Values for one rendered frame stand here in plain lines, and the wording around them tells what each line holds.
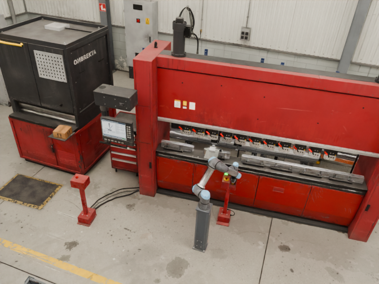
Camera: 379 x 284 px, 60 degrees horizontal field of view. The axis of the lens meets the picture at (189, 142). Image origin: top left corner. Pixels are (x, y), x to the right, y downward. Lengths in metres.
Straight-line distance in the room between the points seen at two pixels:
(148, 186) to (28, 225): 1.82
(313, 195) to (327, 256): 0.84
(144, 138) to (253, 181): 1.71
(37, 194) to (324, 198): 4.39
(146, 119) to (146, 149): 0.52
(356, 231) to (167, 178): 2.87
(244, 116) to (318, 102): 0.94
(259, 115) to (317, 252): 2.10
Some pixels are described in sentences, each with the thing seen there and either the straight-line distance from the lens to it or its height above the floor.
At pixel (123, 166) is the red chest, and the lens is 5.81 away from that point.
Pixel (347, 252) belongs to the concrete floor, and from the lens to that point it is 5.40.
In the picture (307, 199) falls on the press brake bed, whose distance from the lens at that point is 5.16.
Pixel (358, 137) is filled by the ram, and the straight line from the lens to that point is 4.71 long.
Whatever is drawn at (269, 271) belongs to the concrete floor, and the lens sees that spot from 4.79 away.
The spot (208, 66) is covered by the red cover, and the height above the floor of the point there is 2.26.
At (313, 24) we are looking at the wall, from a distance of 8.19.
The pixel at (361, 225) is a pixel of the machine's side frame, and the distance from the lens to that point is 5.39.
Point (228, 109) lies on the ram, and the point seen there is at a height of 1.70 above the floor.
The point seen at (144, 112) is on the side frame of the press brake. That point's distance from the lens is 4.59.
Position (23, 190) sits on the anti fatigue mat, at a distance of 6.05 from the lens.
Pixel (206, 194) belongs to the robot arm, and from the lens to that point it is 4.11.
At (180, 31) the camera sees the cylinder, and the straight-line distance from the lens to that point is 4.31.
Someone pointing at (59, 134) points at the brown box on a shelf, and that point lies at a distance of 5.23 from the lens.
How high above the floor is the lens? 3.80
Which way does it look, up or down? 34 degrees down
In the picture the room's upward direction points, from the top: 3 degrees clockwise
